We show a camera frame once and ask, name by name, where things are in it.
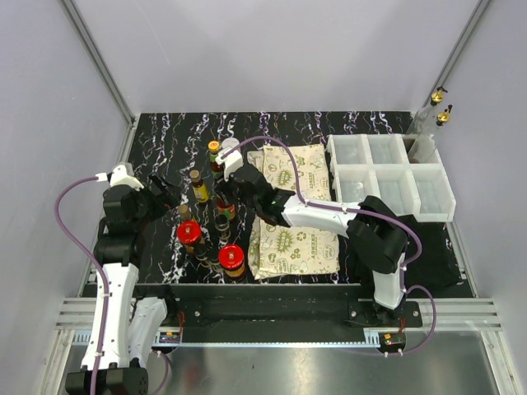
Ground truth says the yellow-cap sauce bottle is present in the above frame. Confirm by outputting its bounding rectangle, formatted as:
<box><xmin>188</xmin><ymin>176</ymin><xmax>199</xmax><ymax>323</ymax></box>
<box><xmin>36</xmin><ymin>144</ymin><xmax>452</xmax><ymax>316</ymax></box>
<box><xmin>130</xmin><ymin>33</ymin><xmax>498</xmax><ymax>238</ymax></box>
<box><xmin>208</xmin><ymin>140</ymin><xmax>224</xmax><ymax>177</ymax></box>
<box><xmin>216</xmin><ymin>194</ymin><xmax>236</xmax><ymax>222</ymax></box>

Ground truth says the red-lid chili jar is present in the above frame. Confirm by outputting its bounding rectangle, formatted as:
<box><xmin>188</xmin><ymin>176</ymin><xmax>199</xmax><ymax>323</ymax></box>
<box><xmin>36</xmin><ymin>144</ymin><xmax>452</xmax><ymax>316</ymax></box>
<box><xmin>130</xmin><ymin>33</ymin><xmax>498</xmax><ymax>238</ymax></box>
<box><xmin>218</xmin><ymin>244</ymin><xmax>246</xmax><ymax>281</ymax></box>
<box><xmin>176</xmin><ymin>220</ymin><xmax>203</xmax><ymax>254</ymax></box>

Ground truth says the gold-top glass oil bottle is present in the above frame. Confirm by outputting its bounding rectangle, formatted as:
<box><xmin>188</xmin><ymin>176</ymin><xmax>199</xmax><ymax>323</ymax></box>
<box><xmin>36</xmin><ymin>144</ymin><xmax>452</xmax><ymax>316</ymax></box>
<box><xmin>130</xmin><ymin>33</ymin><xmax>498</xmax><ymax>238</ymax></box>
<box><xmin>403</xmin><ymin>86</ymin><xmax>448</xmax><ymax>161</ymax></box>

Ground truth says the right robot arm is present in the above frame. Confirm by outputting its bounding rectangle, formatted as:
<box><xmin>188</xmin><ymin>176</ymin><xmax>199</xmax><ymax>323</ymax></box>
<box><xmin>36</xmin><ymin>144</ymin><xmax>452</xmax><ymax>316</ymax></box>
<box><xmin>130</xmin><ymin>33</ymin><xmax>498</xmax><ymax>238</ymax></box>
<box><xmin>214</xmin><ymin>164</ymin><xmax>411</xmax><ymax>327</ymax></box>

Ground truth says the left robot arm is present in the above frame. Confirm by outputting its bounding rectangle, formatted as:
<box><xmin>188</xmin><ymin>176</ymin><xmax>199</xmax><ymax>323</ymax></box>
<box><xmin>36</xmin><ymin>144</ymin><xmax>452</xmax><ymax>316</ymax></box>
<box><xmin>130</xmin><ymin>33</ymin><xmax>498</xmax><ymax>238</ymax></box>
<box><xmin>65</xmin><ymin>165</ymin><xmax>180</xmax><ymax>394</ymax></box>

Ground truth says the small brown-cap bottle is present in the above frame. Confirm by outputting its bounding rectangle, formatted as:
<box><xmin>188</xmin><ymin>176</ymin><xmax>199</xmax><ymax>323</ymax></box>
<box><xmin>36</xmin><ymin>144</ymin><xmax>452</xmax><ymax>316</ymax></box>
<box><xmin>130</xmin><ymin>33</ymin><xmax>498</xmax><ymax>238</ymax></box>
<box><xmin>177</xmin><ymin>204</ymin><xmax>199</xmax><ymax>223</ymax></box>

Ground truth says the brown-cap yellow-label bottle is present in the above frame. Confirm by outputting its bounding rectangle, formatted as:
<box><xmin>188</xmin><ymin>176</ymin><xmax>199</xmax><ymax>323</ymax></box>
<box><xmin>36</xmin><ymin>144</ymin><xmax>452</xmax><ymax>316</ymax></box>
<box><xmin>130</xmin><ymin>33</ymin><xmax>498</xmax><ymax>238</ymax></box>
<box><xmin>189</xmin><ymin>170</ymin><xmax>210</xmax><ymax>203</ymax></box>

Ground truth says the grey-lid spice jar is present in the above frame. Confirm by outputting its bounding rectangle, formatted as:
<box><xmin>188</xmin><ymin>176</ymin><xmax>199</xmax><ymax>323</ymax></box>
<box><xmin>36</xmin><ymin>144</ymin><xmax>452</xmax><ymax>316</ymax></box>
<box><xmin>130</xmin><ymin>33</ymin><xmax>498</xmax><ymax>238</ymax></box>
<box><xmin>222</xmin><ymin>137</ymin><xmax>240</xmax><ymax>151</ymax></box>

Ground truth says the white compartment organizer bin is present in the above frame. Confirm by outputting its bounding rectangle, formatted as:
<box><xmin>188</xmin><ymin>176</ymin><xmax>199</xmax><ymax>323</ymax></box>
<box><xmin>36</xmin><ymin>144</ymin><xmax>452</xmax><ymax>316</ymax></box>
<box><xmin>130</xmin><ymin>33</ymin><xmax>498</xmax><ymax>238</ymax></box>
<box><xmin>326</xmin><ymin>134</ymin><xmax>456</xmax><ymax>222</ymax></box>

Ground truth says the black folded shirt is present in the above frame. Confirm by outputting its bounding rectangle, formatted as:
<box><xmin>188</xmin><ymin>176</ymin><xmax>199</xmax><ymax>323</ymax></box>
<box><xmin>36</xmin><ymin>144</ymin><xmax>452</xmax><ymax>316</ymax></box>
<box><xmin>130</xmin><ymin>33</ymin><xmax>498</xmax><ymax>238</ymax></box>
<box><xmin>338</xmin><ymin>216</ymin><xmax>473</xmax><ymax>298</ymax></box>

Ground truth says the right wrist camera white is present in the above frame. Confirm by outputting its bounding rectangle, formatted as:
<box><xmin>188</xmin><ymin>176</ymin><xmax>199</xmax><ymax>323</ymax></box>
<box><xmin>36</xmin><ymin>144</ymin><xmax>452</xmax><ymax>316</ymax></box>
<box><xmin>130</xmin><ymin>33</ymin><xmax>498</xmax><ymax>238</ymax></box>
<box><xmin>215</xmin><ymin>149</ymin><xmax>243</xmax><ymax>181</ymax></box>

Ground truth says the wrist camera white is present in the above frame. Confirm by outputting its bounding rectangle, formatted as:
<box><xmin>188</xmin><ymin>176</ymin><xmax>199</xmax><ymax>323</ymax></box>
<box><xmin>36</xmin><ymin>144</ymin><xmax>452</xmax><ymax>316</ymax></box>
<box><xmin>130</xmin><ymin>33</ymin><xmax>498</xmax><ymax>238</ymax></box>
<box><xmin>215</xmin><ymin>149</ymin><xmax>243</xmax><ymax>181</ymax></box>
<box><xmin>96</xmin><ymin>162</ymin><xmax>144</xmax><ymax>191</ymax></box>

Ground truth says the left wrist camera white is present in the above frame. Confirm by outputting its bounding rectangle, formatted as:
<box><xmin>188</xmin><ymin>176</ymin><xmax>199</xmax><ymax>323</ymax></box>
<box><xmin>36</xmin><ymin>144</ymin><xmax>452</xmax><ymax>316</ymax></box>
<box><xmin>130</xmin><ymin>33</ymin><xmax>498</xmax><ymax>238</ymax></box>
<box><xmin>96</xmin><ymin>162</ymin><xmax>144</xmax><ymax>191</ymax></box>

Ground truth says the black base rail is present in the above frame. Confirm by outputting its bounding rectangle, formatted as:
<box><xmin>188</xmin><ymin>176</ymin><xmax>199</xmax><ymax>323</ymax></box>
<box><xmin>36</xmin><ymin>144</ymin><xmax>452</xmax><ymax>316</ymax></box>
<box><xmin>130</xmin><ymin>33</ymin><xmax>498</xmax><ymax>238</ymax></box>
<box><xmin>133</xmin><ymin>284</ymin><xmax>423</xmax><ymax>346</ymax></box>

